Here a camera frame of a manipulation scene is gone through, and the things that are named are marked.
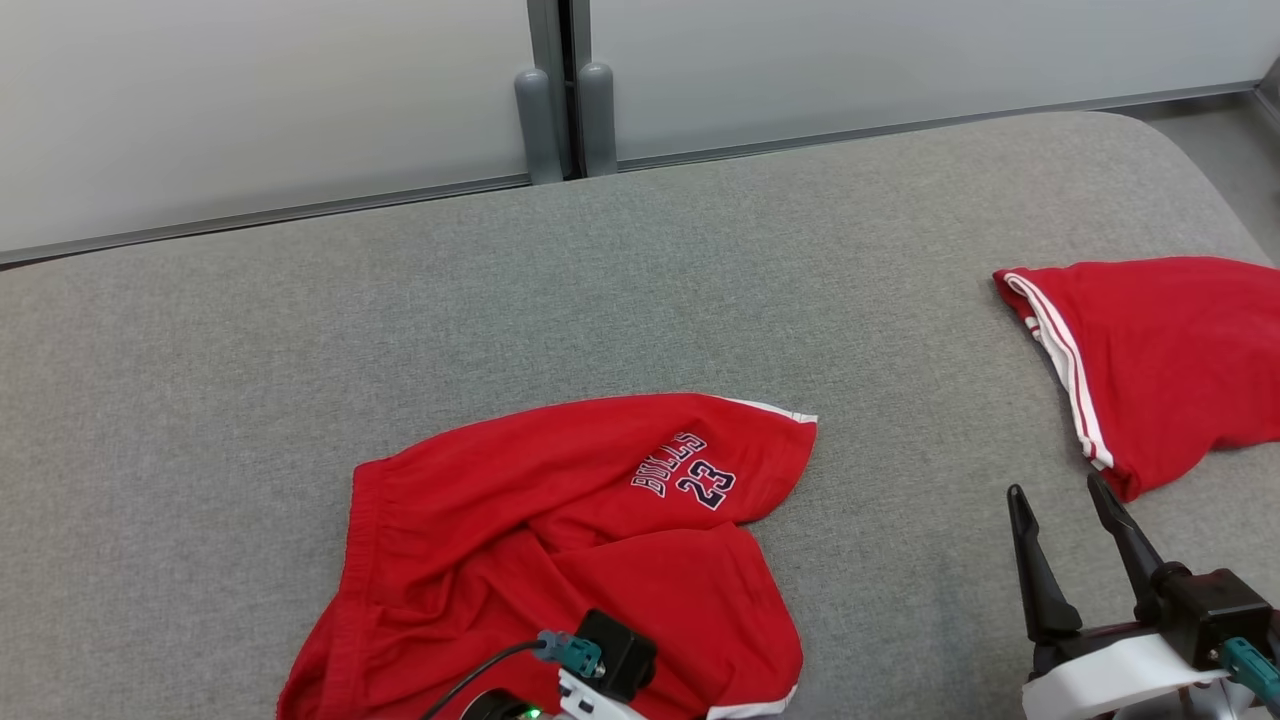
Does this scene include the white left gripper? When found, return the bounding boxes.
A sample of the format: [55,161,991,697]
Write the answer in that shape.
[556,667,646,720]

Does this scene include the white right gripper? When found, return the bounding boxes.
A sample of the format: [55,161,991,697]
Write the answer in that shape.
[1006,471,1280,720]

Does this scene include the red jersey shirt white sleeves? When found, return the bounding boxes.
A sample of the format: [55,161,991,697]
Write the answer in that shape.
[992,256,1280,504]

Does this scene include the red basketball shorts white stripes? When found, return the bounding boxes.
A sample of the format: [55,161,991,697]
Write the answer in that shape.
[276,392,819,720]

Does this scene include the black left cable teal plug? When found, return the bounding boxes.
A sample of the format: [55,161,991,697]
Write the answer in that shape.
[418,629,607,720]

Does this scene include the black cable teal plug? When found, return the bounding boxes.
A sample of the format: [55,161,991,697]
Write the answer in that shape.
[1218,637,1280,715]
[418,629,607,720]

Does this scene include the black right cable teal plug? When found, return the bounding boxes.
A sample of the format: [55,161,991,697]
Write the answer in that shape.
[1218,637,1280,715]

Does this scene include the aluminium partition base rail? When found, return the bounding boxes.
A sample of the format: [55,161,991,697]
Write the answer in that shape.
[0,80,1280,269]

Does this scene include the grey rounded partition post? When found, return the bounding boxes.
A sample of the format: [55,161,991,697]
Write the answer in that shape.
[513,66,566,187]
[576,61,620,179]

